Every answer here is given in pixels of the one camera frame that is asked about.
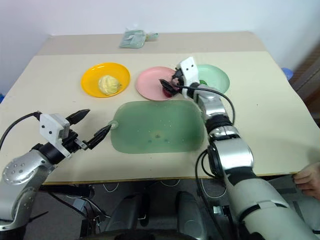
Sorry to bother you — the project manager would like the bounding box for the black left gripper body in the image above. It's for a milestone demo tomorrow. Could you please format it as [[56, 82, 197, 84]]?
[[61, 129, 90, 154]]

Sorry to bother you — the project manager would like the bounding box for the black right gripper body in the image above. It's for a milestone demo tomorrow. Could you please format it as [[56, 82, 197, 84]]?
[[171, 68, 187, 88]]

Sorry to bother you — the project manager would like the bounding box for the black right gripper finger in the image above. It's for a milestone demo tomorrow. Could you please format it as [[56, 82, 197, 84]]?
[[158, 78, 179, 90], [162, 85, 183, 97]]

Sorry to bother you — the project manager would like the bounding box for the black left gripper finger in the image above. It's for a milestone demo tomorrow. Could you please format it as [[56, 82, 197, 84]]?
[[65, 108, 91, 125], [85, 123, 113, 150]]

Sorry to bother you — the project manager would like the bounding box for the pink plate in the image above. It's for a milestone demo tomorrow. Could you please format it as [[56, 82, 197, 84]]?
[[135, 66, 187, 102]]

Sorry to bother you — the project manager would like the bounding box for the light green plate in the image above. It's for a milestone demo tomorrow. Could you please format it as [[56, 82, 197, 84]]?
[[195, 63, 231, 95]]

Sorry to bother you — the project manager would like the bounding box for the yellow plate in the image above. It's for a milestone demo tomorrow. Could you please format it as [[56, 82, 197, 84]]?
[[80, 62, 132, 99]]

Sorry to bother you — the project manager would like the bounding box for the pale yellow round item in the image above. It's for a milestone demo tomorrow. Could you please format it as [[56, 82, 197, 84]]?
[[97, 74, 124, 97]]

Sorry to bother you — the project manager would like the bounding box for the bare person hand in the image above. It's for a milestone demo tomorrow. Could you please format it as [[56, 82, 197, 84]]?
[[294, 161, 320, 199]]

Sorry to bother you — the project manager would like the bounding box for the green translucent tray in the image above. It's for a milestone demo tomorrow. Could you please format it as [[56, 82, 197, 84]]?
[[107, 99, 207, 154]]

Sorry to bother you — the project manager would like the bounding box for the green plastic packet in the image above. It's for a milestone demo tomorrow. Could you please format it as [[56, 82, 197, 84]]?
[[118, 28, 147, 49]]

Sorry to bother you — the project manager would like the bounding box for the dark rounded shape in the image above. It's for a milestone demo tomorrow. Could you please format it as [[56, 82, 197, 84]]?
[[104, 194, 152, 233]]

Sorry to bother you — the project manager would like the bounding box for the blue round object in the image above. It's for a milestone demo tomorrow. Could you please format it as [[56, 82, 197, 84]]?
[[280, 67, 295, 81]]

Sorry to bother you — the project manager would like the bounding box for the brown wooden furniture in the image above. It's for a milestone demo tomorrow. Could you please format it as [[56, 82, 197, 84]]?
[[294, 46, 320, 106]]

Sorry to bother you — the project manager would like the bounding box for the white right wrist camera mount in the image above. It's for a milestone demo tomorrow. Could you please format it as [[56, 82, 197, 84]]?
[[174, 56, 200, 98]]

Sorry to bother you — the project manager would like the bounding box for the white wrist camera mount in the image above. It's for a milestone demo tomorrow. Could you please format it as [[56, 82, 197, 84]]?
[[174, 56, 200, 98], [39, 113, 72, 159]]

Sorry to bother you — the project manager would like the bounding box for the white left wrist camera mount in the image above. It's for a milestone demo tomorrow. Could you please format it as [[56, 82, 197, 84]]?
[[39, 113, 72, 159]]

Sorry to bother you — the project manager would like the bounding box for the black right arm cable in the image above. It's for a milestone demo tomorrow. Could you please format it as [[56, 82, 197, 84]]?
[[177, 84, 236, 126]]

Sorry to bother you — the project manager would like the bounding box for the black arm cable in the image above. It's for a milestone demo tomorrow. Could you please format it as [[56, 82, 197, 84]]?
[[177, 84, 236, 126], [0, 111, 42, 151]]

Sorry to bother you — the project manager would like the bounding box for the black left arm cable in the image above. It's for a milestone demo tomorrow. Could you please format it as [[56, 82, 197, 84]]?
[[0, 111, 42, 151]]

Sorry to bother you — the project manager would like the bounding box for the black right elbow cable loop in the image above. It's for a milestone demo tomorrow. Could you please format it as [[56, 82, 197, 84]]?
[[195, 145, 227, 240]]

